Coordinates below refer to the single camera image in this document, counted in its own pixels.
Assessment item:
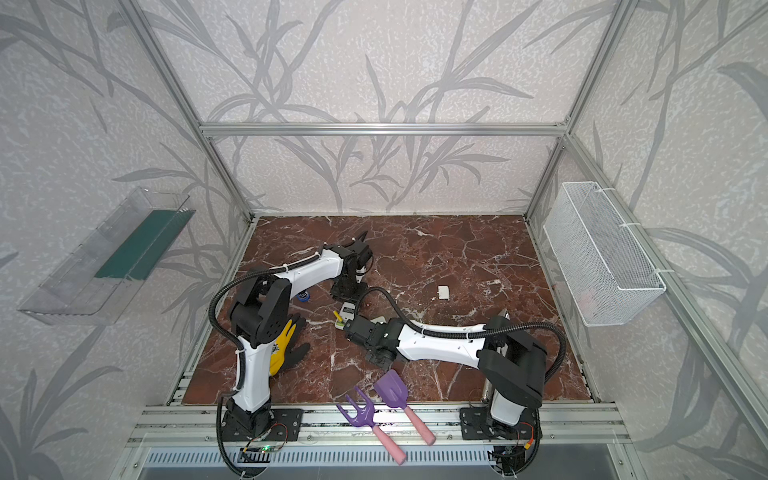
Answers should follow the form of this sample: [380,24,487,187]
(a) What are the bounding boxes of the purple garden fork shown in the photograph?
[336,387,407,466]

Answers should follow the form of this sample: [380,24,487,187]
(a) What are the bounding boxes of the metal garden trowel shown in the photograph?
[481,308,510,405]

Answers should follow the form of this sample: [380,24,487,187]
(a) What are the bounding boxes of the white remote with red buttons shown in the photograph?
[334,302,356,330]

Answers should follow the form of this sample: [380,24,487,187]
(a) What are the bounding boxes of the purple garden shovel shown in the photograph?
[374,369,436,446]

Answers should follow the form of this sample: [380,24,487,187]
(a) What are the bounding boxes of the aluminium frame profiles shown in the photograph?
[118,1,767,445]

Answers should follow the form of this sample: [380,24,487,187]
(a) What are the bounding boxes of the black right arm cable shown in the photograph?
[353,286,568,385]

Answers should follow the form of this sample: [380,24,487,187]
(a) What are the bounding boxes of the white wire mesh basket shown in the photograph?
[544,181,666,327]

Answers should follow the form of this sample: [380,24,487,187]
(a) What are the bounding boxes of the clear acrylic wall shelf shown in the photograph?
[18,187,195,326]

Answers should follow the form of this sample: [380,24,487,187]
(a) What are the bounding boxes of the white battery cover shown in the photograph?
[437,285,450,300]

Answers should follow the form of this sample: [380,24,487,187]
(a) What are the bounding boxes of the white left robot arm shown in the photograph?
[209,236,373,421]

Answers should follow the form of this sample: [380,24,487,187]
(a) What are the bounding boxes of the yellow black work glove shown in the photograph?
[269,314,310,377]

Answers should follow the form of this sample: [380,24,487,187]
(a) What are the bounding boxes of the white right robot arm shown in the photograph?
[343,316,548,426]

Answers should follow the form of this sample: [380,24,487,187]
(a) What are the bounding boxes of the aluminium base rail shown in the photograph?
[111,402,647,479]

